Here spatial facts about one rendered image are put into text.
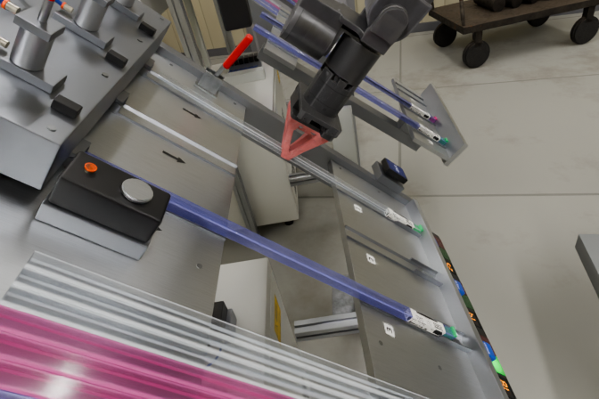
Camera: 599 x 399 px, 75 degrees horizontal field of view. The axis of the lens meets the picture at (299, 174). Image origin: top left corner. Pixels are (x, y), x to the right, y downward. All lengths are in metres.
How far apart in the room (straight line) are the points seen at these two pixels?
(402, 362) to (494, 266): 1.23
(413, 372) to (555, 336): 1.09
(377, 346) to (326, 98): 0.31
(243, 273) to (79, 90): 0.60
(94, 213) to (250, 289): 0.57
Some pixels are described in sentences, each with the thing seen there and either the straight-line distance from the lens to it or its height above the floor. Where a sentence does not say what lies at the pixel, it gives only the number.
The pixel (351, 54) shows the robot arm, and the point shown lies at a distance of 0.52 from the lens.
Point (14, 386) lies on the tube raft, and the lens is 0.27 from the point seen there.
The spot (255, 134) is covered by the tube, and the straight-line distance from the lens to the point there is 0.59.
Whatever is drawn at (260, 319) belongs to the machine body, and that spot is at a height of 0.62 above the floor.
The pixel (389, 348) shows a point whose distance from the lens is 0.48.
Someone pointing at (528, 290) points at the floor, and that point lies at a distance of 1.64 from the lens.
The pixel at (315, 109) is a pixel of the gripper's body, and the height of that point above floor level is 1.01.
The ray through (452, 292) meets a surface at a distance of 0.66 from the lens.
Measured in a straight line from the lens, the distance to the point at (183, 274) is 0.36.
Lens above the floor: 1.25
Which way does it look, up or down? 34 degrees down
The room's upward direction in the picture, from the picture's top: 13 degrees counter-clockwise
